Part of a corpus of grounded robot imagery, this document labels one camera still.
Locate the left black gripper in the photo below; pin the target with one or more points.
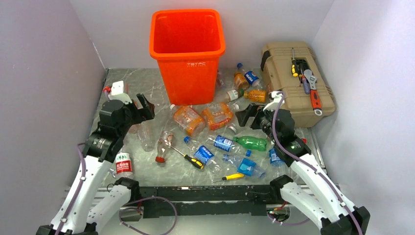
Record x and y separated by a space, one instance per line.
142 114

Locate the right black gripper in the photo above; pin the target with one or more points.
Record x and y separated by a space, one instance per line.
243 116

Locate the large clear plastic bottle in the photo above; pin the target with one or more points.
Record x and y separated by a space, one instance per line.
144 135

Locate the green plastic bottle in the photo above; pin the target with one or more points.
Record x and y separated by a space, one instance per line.
252 143

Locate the light blue label bottle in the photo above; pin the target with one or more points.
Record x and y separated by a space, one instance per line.
245 166

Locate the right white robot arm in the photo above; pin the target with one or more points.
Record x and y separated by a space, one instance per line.
329 209

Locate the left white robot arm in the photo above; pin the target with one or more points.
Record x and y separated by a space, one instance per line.
77 216

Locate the orange plastic bin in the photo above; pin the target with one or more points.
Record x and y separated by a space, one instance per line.
187 45

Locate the small orange juice bottle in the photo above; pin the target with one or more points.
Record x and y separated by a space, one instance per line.
259 96

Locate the large orange bottle right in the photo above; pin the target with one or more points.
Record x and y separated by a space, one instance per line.
219 115

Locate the large orange bottle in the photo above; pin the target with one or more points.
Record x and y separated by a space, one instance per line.
219 115
188 119

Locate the orange bottle blue cap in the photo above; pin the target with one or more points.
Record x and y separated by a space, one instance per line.
239 77

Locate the white label clear bottle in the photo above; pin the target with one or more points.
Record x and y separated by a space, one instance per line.
228 96

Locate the Pepsi bottle near toolbox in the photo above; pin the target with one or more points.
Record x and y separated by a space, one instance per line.
252 78

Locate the blue label bottle centre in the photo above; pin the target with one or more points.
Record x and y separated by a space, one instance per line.
227 145

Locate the red cap clear bottle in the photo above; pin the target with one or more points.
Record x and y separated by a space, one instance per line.
164 144

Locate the large orange bottle left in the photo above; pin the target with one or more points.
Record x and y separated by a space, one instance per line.
188 119

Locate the blue label water bottle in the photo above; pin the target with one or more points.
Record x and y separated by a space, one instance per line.
275 160

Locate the tan plastic toolbox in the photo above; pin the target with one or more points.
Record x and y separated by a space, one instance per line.
276 72

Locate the Pepsi bottle blue label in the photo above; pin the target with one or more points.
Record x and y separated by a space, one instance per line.
203 154

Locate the small yellow screwdriver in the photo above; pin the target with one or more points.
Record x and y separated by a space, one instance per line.
229 178

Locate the red label water bottle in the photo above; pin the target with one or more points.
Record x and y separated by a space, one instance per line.
123 165

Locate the blue red screwdriver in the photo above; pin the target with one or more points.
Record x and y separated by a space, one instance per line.
303 79

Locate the yellow screwdriver on toolbox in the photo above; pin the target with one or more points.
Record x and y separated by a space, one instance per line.
294 67

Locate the orange adjustable wrench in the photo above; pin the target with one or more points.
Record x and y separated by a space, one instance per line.
314 96

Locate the black yellow screwdriver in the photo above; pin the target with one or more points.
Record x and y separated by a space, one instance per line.
193 161

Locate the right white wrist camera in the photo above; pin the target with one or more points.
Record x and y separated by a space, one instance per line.
276 100

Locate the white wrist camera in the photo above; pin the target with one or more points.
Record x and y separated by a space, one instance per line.
118 91
276 100

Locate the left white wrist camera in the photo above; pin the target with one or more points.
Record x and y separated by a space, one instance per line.
118 91

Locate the black base frame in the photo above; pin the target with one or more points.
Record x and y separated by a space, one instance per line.
155 202

